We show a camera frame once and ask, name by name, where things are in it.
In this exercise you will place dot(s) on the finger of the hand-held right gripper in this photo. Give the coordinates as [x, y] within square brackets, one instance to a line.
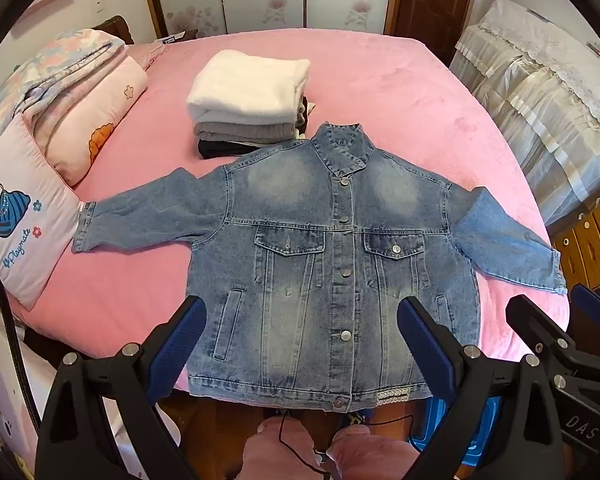
[540, 327]
[592, 307]

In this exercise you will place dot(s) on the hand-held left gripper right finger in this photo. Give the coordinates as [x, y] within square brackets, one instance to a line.
[427, 355]

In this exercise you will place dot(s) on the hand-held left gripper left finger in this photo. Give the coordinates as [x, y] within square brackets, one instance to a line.
[177, 350]

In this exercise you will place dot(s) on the blue denim jacket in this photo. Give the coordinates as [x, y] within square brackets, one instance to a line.
[280, 200]

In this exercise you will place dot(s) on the wooden drawer cabinet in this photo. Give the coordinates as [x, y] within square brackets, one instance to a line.
[592, 245]

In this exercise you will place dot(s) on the blue plastic bin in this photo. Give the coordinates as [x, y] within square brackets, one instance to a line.
[432, 427]

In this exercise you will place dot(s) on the person's right leg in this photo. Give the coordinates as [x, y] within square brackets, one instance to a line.
[375, 452]

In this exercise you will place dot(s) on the person's leg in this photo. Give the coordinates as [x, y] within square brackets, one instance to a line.
[270, 452]
[375, 452]

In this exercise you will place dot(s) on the person's left leg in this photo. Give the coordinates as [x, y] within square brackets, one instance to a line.
[270, 452]

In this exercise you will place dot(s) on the black folded garment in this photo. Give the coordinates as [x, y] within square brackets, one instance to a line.
[225, 149]

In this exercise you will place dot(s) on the pink printed pillow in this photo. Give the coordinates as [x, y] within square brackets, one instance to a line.
[25, 200]

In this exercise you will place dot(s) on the lace covered furniture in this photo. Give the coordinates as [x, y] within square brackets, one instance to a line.
[540, 90]

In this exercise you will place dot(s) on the ribbed knit folded sweater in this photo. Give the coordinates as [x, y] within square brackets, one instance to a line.
[245, 131]

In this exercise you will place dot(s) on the pink flower pillow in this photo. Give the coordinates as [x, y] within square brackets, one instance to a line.
[95, 105]

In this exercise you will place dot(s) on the pink bed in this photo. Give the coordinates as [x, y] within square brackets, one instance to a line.
[405, 90]

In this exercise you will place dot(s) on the patterned folded garment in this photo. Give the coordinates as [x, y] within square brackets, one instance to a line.
[306, 112]

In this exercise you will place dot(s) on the white fluffy folded sweater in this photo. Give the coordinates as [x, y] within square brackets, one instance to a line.
[245, 82]

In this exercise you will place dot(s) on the floral folded quilt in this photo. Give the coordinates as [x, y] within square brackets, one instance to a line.
[55, 60]

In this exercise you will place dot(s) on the dark wooden headboard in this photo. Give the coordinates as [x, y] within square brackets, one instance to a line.
[117, 27]

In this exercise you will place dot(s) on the brown wooden door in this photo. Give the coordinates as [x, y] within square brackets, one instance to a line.
[435, 5]

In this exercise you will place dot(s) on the white wall switch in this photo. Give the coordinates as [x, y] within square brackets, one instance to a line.
[98, 8]

